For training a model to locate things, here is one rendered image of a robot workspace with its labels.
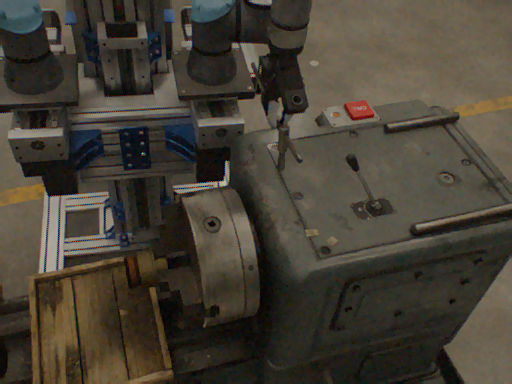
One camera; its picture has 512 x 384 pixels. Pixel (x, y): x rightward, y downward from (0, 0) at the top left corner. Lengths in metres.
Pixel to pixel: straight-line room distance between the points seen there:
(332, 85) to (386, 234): 2.60
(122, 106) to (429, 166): 0.90
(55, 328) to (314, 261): 0.69
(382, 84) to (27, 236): 2.35
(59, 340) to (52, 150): 0.51
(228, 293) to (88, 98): 0.83
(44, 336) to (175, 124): 0.71
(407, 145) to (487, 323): 1.49
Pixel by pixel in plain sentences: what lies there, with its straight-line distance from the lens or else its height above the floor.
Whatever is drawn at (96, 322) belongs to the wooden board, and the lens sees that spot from 1.48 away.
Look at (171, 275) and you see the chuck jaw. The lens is 1.26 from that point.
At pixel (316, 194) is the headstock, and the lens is 1.24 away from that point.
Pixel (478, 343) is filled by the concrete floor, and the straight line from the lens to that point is 2.70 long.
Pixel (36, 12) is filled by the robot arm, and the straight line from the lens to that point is 1.58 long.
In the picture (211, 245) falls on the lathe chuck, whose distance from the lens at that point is 1.17.
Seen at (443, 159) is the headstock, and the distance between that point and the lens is 1.41.
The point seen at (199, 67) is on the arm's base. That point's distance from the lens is 1.66.
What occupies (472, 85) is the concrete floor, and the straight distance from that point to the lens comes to 4.06.
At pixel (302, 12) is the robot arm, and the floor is 1.62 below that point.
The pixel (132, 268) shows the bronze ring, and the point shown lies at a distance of 1.27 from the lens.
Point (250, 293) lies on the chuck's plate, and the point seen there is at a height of 1.13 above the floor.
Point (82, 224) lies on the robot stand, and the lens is 2.56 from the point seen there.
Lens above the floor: 2.15
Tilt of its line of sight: 48 degrees down
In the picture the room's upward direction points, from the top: 6 degrees clockwise
